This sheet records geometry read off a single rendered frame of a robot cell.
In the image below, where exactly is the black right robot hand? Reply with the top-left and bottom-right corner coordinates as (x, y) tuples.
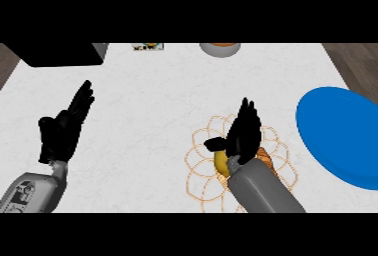
(202, 97), (264, 166)

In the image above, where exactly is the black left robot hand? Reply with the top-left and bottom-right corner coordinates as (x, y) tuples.
(37, 79), (96, 165)

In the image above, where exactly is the yellow lemon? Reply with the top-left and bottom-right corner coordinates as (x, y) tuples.
(213, 149), (233, 178)

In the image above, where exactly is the blue plate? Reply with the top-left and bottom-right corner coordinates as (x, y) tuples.
(295, 86), (378, 191)

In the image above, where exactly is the orange-brown croissant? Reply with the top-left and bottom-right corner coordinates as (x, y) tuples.
(255, 146), (276, 173)

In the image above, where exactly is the black appliance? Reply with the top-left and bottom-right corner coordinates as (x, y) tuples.
(3, 43), (105, 68)

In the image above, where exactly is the grey bowl with orange content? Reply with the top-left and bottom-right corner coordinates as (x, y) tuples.
(198, 43), (242, 59)

